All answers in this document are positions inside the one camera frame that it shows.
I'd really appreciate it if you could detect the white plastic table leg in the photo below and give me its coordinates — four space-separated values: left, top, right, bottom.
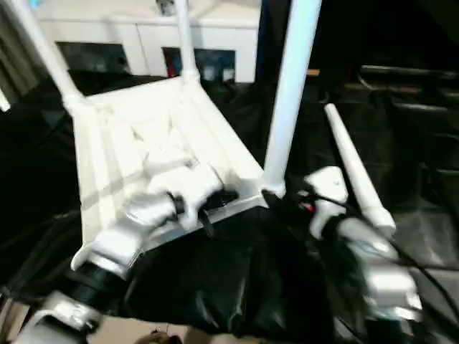
174 0 202 86
323 103 397 231
13 0 87 113
260 0 323 199

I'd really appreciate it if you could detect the black mat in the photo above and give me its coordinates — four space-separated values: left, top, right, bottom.
0 67 459 341

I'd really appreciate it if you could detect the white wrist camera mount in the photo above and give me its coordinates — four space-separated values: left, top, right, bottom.
303 165 348 240
148 162 226 231

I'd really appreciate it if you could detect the grey curtain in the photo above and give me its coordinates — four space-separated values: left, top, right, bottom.
0 0 46 107

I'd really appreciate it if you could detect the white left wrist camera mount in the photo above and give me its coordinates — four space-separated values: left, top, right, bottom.
148 162 226 231

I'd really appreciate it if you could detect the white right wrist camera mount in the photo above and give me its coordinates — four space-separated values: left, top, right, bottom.
303 165 348 240

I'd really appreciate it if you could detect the white cabinet with glass doors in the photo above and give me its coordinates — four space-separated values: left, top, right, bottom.
34 0 262 84

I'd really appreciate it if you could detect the clear bag on cabinet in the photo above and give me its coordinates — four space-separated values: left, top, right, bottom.
155 0 177 16

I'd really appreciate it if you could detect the dark robot foot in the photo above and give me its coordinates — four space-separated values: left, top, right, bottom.
137 330 181 344

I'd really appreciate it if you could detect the black television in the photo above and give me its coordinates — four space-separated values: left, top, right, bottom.
359 0 459 90

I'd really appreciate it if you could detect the black box with beige label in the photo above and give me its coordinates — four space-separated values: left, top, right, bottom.
258 0 363 100

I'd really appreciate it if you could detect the white plastic table top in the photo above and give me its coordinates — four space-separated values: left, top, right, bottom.
70 76 267 272

